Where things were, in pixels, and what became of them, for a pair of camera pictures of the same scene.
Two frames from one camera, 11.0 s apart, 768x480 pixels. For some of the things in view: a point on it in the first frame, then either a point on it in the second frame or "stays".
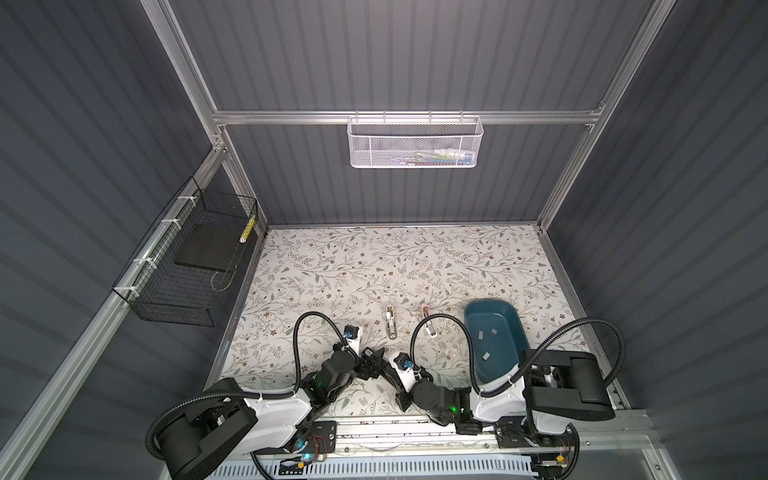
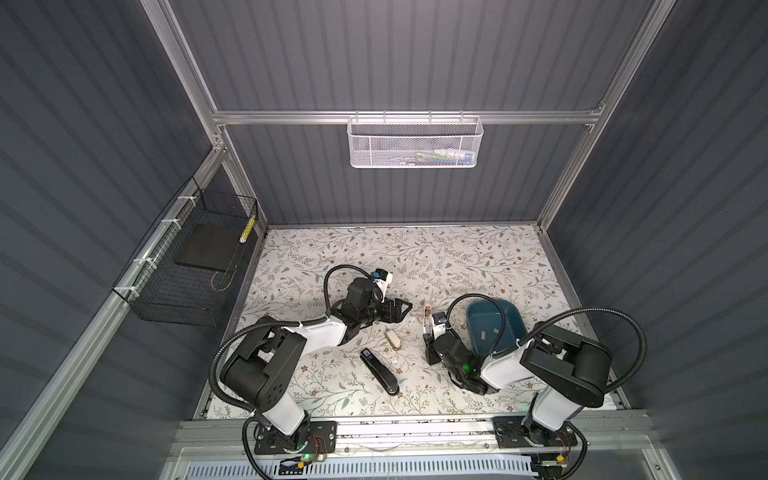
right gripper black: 400,399 -> 430,349
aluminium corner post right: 649,30 stays
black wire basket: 183,271 stays
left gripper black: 364,372 -> 397,316
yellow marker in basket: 247,230 stays
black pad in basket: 212,246 stays
